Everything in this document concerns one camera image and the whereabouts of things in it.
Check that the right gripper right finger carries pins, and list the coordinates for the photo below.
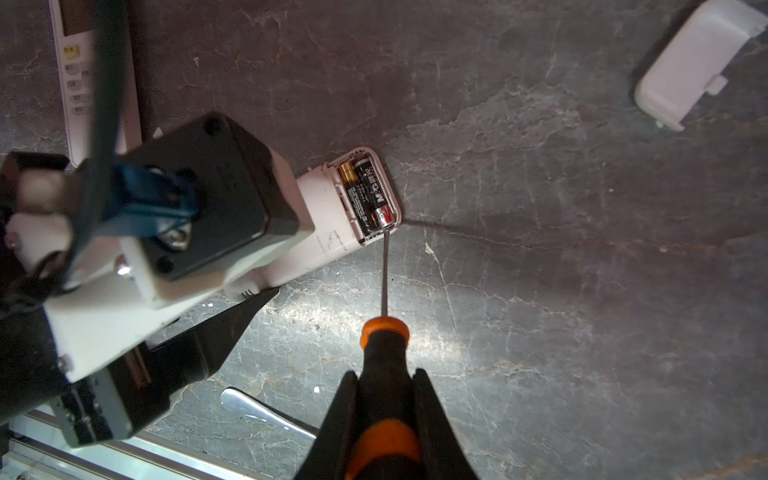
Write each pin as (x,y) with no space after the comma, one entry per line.
(441,453)

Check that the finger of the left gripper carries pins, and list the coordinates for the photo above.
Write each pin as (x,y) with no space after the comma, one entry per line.
(200,351)

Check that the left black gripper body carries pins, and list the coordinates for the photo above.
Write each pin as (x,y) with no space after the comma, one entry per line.
(119,400)

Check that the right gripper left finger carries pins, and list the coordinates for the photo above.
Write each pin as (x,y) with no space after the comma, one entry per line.
(329,453)

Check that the orange black screwdriver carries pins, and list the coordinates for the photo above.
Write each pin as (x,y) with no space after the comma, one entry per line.
(385,443)

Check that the grey white remote control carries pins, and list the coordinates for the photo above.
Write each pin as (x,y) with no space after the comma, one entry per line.
(336,232)

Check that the white air conditioner remote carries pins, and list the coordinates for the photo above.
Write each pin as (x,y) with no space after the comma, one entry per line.
(75,42)

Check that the white battery cover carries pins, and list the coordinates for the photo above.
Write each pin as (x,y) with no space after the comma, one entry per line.
(691,65)

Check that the AAA batteries in remote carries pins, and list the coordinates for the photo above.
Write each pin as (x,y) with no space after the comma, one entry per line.
(366,193)

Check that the metal spoon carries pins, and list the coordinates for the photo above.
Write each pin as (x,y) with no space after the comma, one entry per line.
(238,402)

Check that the aluminium front rail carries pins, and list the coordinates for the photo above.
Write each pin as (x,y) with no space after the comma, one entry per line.
(33,447)

